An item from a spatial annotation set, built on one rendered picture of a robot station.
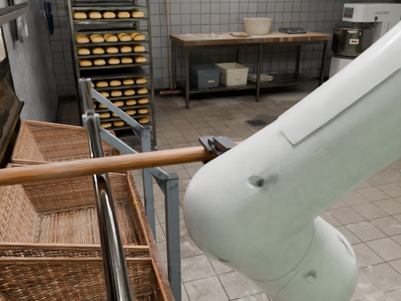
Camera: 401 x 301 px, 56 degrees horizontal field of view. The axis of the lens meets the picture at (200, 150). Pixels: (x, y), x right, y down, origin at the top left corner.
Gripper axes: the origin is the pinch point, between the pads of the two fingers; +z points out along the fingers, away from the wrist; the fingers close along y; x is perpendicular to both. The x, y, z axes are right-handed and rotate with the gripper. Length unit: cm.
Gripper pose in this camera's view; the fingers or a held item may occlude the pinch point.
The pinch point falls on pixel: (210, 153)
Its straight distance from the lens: 74.1
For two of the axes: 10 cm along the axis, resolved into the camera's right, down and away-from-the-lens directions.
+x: 9.5, -1.1, 2.7
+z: -3.0, -3.7, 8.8
